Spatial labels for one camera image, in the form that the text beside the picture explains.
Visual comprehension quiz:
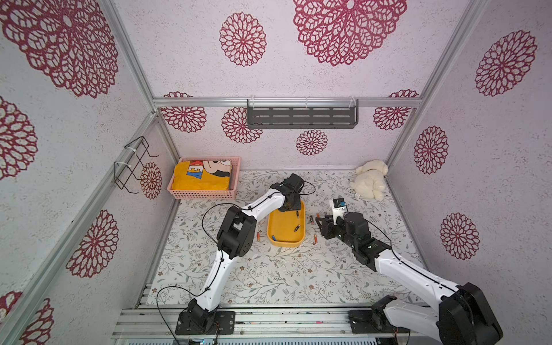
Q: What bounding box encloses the yellow plastic storage box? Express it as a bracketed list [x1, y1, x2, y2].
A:
[267, 201, 306, 248]

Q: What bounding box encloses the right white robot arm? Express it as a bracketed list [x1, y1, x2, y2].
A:
[316, 212, 504, 344]

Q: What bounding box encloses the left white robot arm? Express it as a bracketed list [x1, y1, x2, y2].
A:
[185, 173, 305, 333]

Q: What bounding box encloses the white plush toy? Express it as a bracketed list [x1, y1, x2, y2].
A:
[349, 160, 389, 201]

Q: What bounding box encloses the yellow folded cartoon shirt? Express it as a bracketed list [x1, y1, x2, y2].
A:
[171, 160, 231, 191]

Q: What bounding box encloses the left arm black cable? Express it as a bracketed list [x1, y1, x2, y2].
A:
[154, 180, 316, 345]

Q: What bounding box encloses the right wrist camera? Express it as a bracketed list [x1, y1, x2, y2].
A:
[330, 198, 347, 225]

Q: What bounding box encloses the grey wall shelf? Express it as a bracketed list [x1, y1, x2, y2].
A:
[246, 99, 359, 130]

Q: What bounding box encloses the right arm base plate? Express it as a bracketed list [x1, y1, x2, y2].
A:
[348, 310, 409, 335]

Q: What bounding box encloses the black wire wall rack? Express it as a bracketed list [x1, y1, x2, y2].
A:
[112, 136, 158, 195]

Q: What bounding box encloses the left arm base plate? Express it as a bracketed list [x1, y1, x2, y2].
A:
[175, 310, 236, 336]

